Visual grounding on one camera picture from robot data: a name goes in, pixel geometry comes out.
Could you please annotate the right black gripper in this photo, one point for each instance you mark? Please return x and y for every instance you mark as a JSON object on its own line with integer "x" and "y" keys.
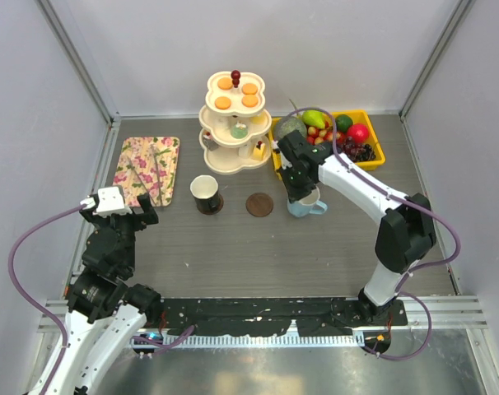
{"x": 294, "y": 193}

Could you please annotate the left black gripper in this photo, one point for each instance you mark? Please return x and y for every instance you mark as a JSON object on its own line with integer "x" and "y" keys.
{"x": 150, "y": 214}

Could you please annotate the blue cup white inside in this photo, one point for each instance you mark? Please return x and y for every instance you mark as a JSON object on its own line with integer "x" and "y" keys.
{"x": 309, "y": 205}

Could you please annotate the yellow cake slice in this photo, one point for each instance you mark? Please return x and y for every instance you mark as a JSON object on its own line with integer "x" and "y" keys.
{"x": 258, "y": 152}

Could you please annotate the wooden coaster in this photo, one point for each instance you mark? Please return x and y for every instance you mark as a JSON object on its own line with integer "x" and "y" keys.
{"x": 259, "y": 204}
{"x": 210, "y": 205}

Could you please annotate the white cake slice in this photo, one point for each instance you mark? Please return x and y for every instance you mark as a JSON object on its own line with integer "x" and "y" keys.
{"x": 245, "y": 152}

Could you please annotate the yellow round dessert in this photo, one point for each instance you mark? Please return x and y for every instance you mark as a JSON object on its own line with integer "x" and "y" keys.
{"x": 259, "y": 119}

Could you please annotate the green round dessert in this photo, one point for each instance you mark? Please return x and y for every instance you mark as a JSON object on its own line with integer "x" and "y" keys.
{"x": 239, "y": 131}

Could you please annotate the metal tongs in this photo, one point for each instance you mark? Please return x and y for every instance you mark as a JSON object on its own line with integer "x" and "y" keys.
{"x": 142, "y": 174}

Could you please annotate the orange macaron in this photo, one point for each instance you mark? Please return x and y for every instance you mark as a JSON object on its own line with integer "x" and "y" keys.
{"x": 249, "y": 89}
{"x": 250, "y": 101}
{"x": 222, "y": 102}
{"x": 224, "y": 83}

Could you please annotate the black mug white inside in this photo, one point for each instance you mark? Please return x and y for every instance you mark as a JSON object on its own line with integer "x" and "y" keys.
{"x": 204, "y": 186}

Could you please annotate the chocolate swirl roll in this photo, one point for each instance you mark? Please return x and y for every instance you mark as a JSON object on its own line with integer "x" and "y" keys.
{"x": 210, "y": 144}

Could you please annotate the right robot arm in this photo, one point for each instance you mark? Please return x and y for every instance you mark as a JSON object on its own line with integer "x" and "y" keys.
{"x": 405, "y": 233}

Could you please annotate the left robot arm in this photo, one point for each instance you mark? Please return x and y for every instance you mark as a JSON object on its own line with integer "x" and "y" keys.
{"x": 103, "y": 312}

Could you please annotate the green melon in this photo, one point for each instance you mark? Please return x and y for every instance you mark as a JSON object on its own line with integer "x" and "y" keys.
{"x": 287, "y": 125}

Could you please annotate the green pear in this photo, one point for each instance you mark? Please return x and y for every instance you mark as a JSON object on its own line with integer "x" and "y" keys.
{"x": 314, "y": 118}

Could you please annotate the purple grape bunch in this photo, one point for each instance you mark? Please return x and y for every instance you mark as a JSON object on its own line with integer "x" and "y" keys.
{"x": 349, "y": 148}

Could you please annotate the floral dessert tray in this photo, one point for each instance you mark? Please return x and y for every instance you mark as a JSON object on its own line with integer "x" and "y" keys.
{"x": 166, "y": 150}

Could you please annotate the green lime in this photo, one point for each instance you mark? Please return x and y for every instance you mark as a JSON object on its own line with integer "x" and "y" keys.
{"x": 343, "y": 122}

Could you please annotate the black grape bunch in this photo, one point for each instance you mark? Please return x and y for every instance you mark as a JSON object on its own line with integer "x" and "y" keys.
{"x": 364, "y": 152}

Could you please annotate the pink red apple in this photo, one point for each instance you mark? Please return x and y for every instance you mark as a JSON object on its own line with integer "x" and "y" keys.
{"x": 359, "y": 133}

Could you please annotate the cream three-tier stand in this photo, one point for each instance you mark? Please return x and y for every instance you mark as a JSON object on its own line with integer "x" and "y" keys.
{"x": 234, "y": 123}

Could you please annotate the yellow plastic fruit bin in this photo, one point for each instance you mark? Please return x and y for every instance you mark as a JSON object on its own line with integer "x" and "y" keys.
{"x": 358, "y": 116}

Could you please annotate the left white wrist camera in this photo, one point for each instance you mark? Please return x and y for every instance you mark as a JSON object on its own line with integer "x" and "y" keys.
{"x": 108, "y": 201}

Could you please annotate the white cable duct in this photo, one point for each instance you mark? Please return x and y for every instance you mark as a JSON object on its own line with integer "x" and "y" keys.
{"x": 289, "y": 340}

